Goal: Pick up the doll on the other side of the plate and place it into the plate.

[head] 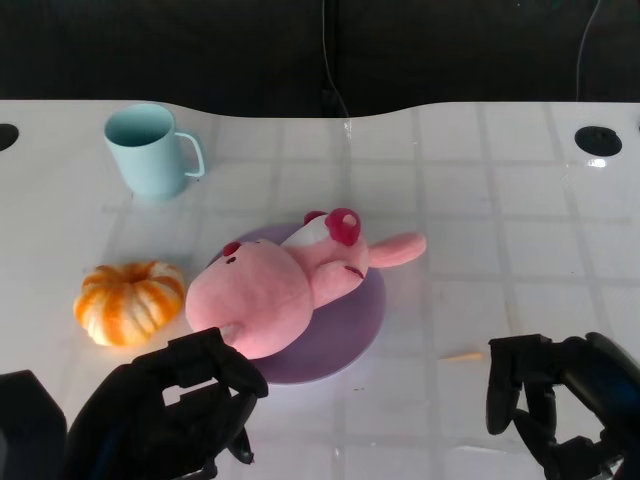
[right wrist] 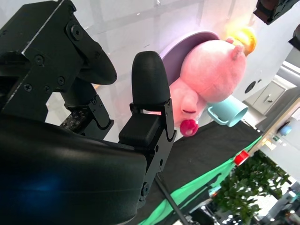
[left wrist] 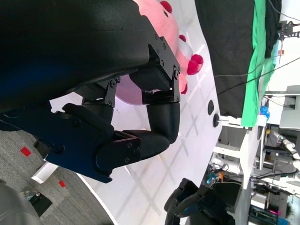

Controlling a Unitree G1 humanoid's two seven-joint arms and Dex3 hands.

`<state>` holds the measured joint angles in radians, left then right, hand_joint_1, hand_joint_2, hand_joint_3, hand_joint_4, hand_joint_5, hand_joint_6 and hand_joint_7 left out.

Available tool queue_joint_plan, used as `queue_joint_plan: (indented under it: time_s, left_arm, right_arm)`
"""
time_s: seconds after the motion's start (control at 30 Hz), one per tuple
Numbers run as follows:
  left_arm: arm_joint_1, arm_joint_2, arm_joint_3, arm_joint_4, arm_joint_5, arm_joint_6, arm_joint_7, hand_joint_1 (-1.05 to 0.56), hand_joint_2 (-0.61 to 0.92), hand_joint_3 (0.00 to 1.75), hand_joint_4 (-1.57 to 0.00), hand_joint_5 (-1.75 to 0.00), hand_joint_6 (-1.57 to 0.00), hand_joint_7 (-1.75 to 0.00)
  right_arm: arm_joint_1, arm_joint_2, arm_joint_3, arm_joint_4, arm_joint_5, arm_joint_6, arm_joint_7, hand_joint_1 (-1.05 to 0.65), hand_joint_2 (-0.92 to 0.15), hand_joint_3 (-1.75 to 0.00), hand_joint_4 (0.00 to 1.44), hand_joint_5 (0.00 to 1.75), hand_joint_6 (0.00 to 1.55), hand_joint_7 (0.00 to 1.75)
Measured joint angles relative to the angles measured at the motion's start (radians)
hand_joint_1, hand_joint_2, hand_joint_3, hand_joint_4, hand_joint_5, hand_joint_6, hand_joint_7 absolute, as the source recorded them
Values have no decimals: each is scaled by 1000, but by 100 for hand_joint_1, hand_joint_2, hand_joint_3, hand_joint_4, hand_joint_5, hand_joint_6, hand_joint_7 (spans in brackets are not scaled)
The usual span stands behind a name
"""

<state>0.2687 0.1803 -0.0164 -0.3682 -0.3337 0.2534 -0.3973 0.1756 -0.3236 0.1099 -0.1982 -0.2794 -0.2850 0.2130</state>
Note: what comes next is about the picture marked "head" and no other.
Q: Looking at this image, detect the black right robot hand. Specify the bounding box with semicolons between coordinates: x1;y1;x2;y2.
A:
485;331;640;480

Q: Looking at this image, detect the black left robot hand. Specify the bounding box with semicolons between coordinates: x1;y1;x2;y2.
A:
64;327;270;480

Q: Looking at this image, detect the pink plush doll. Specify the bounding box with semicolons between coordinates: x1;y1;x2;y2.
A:
184;207;429;360

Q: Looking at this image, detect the lavender round plate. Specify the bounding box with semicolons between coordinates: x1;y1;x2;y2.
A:
204;224;389;385

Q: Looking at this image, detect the orange white pumpkin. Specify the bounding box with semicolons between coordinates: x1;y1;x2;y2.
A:
73;261;185;348

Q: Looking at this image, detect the light blue mug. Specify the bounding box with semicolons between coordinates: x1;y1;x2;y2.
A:
103;103;206;203

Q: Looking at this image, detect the black backdrop cloth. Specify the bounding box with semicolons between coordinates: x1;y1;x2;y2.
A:
0;0;640;120

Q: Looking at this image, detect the thin hanging cable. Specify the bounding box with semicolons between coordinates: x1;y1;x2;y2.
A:
322;0;351;121
575;0;601;101

